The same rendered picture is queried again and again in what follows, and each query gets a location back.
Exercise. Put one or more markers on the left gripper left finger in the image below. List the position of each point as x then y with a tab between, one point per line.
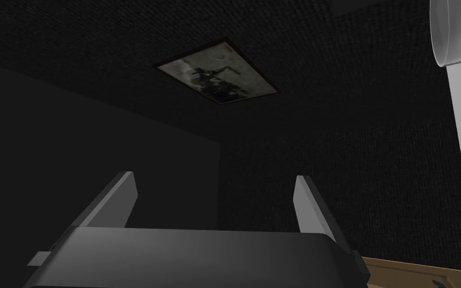
112	202

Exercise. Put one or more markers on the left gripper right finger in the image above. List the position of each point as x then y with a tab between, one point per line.
310	208

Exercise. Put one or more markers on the tan wooden furniture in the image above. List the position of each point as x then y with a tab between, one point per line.
422	274

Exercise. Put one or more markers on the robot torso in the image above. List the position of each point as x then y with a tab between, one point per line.
460	60

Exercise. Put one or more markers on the framed grey wall picture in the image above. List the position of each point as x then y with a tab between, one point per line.
217	72

